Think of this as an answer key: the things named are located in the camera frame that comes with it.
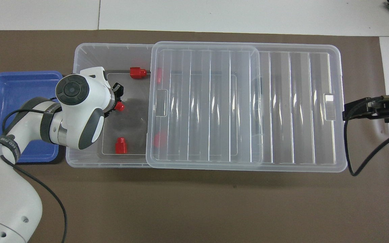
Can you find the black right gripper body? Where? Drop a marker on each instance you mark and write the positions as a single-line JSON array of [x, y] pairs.
[[383, 110]]

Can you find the red block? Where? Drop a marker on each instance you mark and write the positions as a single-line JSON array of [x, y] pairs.
[[159, 75], [119, 107], [160, 139], [137, 73], [121, 145]]

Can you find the clear ribbed box lid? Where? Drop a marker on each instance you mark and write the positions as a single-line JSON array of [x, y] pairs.
[[299, 101]]

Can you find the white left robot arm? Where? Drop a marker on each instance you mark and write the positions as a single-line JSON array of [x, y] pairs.
[[12, 202]]

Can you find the clear plastic storage box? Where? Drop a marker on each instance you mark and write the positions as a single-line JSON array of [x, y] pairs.
[[137, 118]]

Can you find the blue plastic tray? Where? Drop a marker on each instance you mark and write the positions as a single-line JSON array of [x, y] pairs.
[[12, 91]]

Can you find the brown table mat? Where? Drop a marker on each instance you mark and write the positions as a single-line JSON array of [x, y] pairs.
[[194, 202]]

